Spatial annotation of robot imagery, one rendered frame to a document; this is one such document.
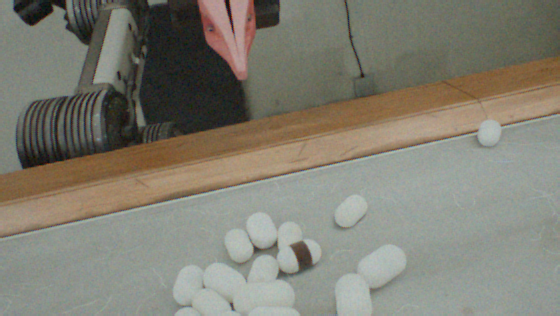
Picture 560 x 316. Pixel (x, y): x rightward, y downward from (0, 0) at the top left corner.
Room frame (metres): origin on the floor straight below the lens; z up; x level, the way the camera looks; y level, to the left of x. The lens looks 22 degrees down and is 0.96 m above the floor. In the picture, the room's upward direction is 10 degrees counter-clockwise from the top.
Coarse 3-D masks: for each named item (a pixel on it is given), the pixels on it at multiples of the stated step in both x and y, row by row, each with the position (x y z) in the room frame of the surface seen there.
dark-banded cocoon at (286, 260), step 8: (304, 240) 0.34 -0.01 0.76; (312, 240) 0.34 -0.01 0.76; (288, 248) 0.33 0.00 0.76; (312, 248) 0.33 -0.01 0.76; (280, 256) 0.33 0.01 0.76; (288, 256) 0.32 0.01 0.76; (312, 256) 0.32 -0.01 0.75; (320, 256) 0.33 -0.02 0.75; (280, 264) 0.32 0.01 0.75; (288, 264) 0.32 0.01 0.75; (296, 264) 0.32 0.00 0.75; (288, 272) 0.32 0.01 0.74
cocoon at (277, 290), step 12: (240, 288) 0.29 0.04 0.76; (252, 288) 0.29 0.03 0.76; (264, 288) 0.28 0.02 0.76; (276, 288) 0.28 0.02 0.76; (288, 288) 0.28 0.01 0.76; (240, 300) 0.28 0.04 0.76; (252, 300) 0.28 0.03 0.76; (264, 300) 0.28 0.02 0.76; (276, 300) 0.28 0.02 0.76; (288, 300) 0.28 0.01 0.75; (240, 312) 0.28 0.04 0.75
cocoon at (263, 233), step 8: (256, 216) 0.38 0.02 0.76; (264, 216) 0.38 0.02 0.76; (248, 224) 0.38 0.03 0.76; (256, 224) 0.37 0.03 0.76; (264, 224) 0.36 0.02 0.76; (272, 224) 0.37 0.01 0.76; (248, 232) 0.37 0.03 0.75; (256, 232) 0.36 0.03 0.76; (264, 232) 0.36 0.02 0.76; (272, 232) 0.36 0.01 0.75; (256, 240) 0.36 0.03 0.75; (264, 240) 0.36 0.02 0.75; (272, 240) 0.36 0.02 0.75; (264, 248) 0.36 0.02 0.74
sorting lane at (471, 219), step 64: (512, 128) 0.51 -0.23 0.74; (256, 192) 0.46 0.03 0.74; (320, 192) 0.44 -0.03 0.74; (384, 192) 0.42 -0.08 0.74; (448, 192) 0.40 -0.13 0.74; (512, 192) 0.38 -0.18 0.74; (0, 256) 0.43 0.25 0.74; (64, 256) 0.41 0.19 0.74; (128, 256) 0.39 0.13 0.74; (192, 256) 0.37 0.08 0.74; (256, 256) 0.36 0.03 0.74; (448, 256) 0.31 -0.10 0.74; (512, 256) 0.30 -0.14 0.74
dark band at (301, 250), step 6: (294, 246) 0.33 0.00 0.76; (300, 246) 0.33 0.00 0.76; (306, 246) 0.33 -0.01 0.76; (294, 252) 0.32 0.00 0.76; (300, 252) 0.32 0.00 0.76; (306, 252) 0.32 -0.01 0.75; (300, 258) 0.32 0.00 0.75; (306, 258) 0.32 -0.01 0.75; (300, 264) 0.32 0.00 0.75; (306, 264) 0.32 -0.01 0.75; (312, 264) 0.33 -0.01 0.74; (300, 270) 0.32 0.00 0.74
